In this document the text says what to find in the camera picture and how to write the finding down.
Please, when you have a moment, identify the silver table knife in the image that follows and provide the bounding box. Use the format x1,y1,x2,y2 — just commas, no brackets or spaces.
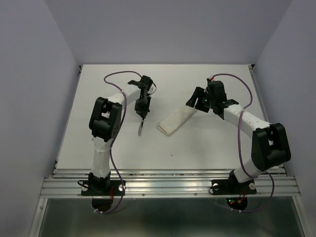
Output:
138,119,144,136

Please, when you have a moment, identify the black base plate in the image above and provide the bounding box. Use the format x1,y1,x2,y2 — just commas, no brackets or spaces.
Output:
77,180,125,197
208,179,257,196

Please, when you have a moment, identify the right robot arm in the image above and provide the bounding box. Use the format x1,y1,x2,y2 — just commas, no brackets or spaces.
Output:
186,80,291,195

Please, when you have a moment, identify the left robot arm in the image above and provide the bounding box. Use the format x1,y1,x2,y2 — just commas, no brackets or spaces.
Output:
85,76,156,195

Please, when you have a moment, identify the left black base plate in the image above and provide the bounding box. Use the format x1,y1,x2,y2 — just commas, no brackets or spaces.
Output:
77,180,125,197

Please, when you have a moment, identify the aluminium right side rail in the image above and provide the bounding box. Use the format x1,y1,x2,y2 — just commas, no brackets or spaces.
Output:
248,64,288,173

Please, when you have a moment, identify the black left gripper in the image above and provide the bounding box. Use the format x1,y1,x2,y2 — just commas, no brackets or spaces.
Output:
134,95,151,118

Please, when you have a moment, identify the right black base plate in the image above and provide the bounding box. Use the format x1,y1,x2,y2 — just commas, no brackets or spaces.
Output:
208,179,257,196

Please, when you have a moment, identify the aluminium rail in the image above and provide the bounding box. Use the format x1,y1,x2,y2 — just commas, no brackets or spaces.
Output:
40,167,301,198
248,64,288,173

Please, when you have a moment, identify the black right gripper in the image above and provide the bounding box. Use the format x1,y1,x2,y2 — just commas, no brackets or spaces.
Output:
185,86,215,113

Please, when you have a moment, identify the white cloth napkin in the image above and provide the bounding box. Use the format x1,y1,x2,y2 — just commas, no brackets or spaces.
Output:
157,106,197,136

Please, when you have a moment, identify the aluminium front rail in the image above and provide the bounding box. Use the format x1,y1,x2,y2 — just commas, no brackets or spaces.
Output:
40,167,301,198

